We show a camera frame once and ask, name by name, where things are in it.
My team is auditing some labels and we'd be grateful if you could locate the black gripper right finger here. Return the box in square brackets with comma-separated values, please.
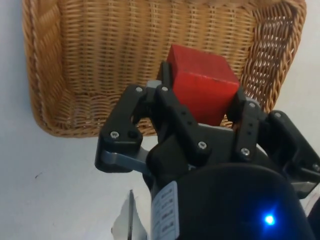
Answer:
[225, 85, 320, 200]

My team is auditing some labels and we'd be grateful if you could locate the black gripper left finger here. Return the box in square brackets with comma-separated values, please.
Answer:
[94, 60, 214, 174]

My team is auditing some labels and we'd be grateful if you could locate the red cube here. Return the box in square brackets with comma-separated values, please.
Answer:
[165, 44, 241, 127]

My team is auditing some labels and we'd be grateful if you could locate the brown wicker basket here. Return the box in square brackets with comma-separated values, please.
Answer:
[21, 0, 308, 139]

